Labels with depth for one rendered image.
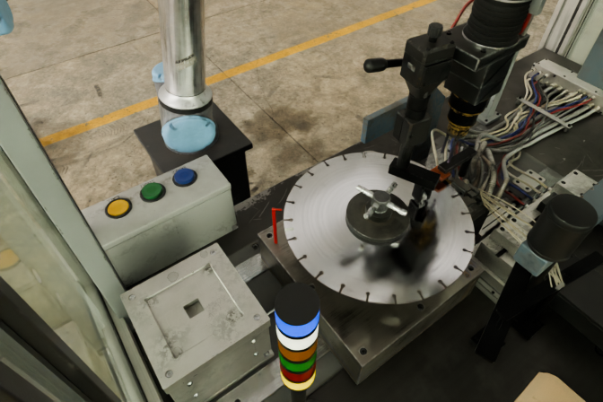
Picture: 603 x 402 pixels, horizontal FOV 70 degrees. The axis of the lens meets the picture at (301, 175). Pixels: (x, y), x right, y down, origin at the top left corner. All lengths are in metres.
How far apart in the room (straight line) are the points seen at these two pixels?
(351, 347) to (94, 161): 1.92
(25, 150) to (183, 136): 0.46
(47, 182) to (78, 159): 1.87
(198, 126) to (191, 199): 0.18
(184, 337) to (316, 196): 0.32
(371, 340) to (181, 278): 0.33
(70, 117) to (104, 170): 0.54
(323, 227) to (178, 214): 0.30
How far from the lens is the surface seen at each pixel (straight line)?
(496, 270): 0.93
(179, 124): 0.96
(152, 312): 0.76
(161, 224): 0.88
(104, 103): 2.83
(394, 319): 0.79
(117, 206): 0.91
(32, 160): 0.60
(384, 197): 0.73
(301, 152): 2.26
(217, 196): 0.90
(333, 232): 0.74
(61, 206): 0.66
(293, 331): 0.44
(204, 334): 0.72
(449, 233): 0.78
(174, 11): 0.87
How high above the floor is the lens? 1.55
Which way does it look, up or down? 46 degrees down
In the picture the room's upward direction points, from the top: straight up
